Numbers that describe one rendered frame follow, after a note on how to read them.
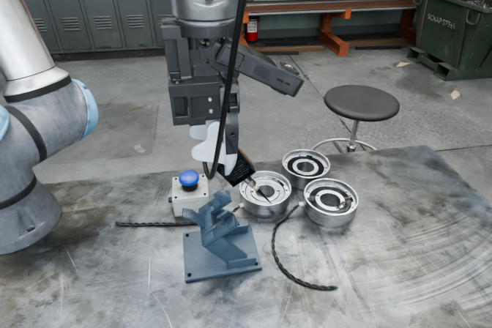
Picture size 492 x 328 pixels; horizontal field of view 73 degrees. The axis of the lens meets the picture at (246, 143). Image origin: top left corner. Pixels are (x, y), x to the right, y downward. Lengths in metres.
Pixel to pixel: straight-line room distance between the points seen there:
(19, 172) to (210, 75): 0.41
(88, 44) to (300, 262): 3.65
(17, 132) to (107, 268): 0.27
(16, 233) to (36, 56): 0.31
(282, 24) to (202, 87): 4.16
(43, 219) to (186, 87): 0.44
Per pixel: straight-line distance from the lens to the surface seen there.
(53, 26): 4.07
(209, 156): 0.44
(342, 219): 0.66
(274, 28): 4.51
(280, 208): 0.66
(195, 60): 0.40
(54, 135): 0.70
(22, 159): 0.68
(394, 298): 0.62
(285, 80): 0.41
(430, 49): 4.04
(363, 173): 0.82
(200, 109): 0.40
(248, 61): 0.39
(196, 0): 0.36
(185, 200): 0.66
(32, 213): 0.72
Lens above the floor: 1.29
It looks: 34 degrees down
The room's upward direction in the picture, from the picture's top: straight up
